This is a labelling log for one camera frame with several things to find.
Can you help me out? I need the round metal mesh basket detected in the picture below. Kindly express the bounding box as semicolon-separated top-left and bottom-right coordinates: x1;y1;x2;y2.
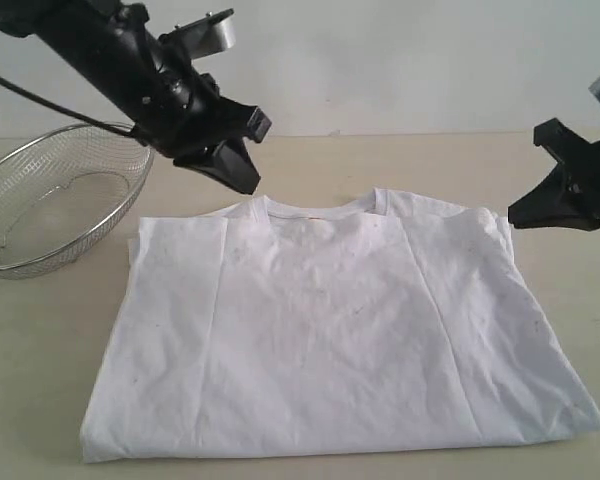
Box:
0;124;154;279

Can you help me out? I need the white t-shirt red lettering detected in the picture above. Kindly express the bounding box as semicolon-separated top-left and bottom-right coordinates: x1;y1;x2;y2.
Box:
80;189;600;463

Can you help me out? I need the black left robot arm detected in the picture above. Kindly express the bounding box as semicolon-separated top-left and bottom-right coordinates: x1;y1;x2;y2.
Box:
0;0;271;194

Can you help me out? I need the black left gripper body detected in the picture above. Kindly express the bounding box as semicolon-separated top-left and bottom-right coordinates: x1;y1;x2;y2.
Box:
104;29;245;159

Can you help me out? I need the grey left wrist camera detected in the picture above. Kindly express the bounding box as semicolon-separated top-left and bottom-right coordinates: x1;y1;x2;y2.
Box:
159;8;236;61

